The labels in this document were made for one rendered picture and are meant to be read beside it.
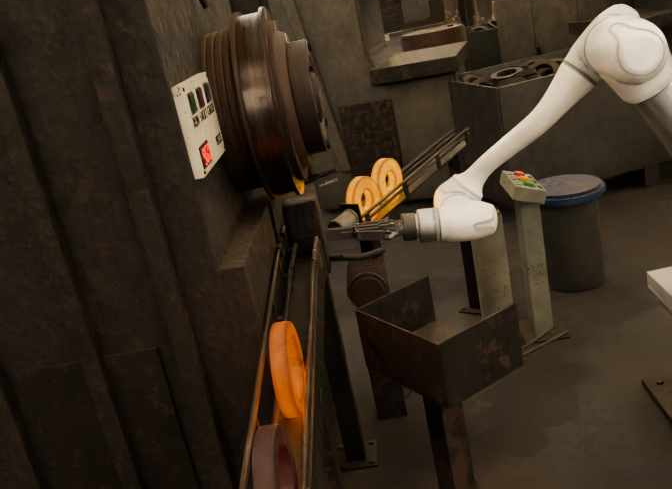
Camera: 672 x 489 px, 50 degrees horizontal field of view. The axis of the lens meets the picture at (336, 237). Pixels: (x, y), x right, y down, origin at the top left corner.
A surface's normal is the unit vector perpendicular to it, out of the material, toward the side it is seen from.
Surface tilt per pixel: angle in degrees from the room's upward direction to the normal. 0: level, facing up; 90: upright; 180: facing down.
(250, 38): 39
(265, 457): 28
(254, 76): 66
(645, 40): 88
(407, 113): 90
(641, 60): 84
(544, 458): 0
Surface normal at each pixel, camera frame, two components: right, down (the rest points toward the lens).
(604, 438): -0.18, -0.93
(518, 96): 0.24, 0.26
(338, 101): -0.25, 0.35
